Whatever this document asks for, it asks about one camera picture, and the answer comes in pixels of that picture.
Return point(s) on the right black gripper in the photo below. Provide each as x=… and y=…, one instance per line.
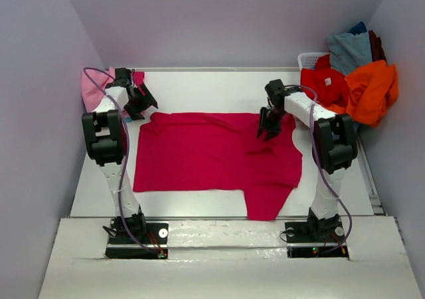
x=268, y=120

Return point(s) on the crimson t shirt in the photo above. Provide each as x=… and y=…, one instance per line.
x=203, y=151

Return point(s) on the pink folded t shirt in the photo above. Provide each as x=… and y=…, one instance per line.
x=91, y=96

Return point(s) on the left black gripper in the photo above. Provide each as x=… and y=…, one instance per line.
x=139, y=103

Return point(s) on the white plastic basket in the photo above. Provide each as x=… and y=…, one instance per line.
x=308, y=59

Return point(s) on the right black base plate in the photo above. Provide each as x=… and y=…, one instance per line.
x=302, y=243

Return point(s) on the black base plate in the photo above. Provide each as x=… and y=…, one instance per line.
x=302, y=243
x=150, y=246

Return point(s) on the red t shirt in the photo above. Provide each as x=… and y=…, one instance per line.
x=328, y=83

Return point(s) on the dark maroon t shirt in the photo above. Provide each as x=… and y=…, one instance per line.
x=376, y=45

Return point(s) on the royal blue t shirt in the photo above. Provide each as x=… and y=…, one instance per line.
x=358, y=29

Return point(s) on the orange t shirt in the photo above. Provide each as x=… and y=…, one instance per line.
x=372, y=90

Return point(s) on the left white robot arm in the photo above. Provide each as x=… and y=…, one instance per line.
x=107, y=143

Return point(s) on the magenta folded t shirt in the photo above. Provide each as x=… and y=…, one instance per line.
x=138, y=78

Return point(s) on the light blue t shirt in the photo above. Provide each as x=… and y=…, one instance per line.
x=348, y=52

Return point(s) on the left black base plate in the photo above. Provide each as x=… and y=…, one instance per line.
x=150, y=246

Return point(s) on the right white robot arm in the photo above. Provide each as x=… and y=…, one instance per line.
x=333, y=148

